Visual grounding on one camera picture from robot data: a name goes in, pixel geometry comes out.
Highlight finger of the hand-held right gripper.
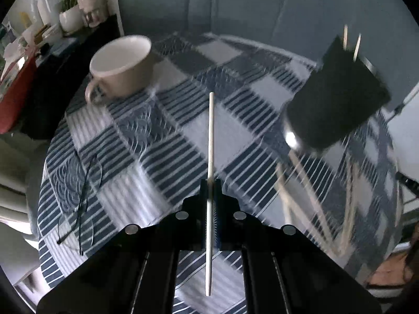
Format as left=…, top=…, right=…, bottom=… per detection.
left=395, top=172, right=419, bottom=198

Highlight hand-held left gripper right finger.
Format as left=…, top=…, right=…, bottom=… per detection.
left=213, top=179, right=382, bottom=314

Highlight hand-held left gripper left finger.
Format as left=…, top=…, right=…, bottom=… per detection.
left=37, top=180, right=209, bottom=314

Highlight black tumbler with metal base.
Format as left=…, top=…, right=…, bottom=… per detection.
left=284, top=35, right=392, bottom=153

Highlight navy white patterned tablecloth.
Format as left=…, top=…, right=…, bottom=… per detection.
left=37, top=32, right=406, bottom=314

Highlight person's leg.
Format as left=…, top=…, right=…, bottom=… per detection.
left=367, top=250, right=416, bottom=293

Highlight thin black eyeglasses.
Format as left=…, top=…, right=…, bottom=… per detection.
left=56, top=153, right=104, bottom=256

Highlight beige ceramic mug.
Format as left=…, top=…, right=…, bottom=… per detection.
left=84, top=35, right=158, bottom=106

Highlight white chair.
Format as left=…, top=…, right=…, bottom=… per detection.
left=0, top=136, right=45, bottom=288

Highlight black cabinet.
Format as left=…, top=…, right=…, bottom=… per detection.
left=20, top=15, right=122, bottom=139

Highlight red box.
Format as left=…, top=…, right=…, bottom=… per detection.
left=0, top=51, right=38, bottom=134

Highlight grey-blue sofa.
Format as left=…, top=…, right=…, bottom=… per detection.
left=114, top=0, right=419, bottom=105

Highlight white plant pot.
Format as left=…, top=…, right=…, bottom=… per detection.
left=59, top=7, right=84, bottom=35

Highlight pale jar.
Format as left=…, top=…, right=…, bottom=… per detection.
left=79, top=0, right=110, bottom=28

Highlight white plastic jug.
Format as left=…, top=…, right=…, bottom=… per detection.
left=37, top=0, right=63, bottom=27

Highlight white pole with black bracket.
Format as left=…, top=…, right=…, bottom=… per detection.
left=388, top=87, right=419, bottom=121

